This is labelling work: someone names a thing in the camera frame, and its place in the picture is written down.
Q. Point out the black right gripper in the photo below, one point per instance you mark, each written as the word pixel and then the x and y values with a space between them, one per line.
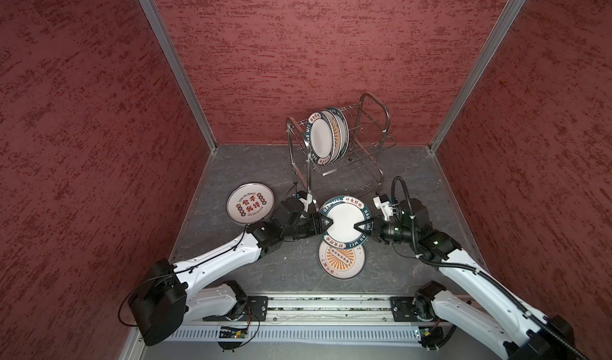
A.
pixel 378 231

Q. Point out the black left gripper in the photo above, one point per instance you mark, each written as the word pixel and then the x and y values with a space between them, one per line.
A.
pixel 316 226

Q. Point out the white plate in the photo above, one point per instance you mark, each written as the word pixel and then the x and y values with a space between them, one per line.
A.
pixel 320 138
pixel 250 203
pixel 342 264
pixel 336 133
pixel 344 211
pixel 345 135

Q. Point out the stainless steel dish rack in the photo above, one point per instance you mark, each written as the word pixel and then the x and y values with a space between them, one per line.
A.
pixel 358 170

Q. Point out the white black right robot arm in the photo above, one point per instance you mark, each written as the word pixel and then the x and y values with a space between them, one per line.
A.
pixel 497 318

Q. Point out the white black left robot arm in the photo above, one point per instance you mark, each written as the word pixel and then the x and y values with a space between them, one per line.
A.
pixel 171 294

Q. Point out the right small circuit board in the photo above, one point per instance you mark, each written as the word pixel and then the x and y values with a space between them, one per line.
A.
pixel 431 338

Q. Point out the small circuit board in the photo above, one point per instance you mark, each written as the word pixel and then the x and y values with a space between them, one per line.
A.
pixel 233 333
pixel 431 338

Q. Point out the left small circuit board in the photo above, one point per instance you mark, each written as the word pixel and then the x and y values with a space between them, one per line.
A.
pixel 233 333

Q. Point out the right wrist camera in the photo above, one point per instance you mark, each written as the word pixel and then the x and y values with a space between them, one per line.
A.
pixel 384 204

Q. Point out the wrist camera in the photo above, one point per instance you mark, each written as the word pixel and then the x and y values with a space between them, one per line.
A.
pixel 307 200
pixel 384 204

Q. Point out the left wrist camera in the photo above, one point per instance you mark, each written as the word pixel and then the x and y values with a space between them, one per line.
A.
pixel 307 200

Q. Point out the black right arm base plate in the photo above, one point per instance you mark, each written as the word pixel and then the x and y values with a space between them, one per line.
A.
pixel 410 309

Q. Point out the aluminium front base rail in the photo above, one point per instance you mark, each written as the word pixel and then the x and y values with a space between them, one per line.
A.
pixel 322 319

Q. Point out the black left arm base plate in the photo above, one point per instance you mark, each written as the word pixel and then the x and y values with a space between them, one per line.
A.
pixel 246 308

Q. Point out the aluminium left corner post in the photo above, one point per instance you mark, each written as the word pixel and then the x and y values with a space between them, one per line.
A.
pixel 159 29

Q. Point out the aluminium corner post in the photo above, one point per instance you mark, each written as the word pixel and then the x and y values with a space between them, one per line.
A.
pixel 159 29
pixel 491 45

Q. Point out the aluminium right corner post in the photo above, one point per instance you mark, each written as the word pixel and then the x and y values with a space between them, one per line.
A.
pixel 491 45

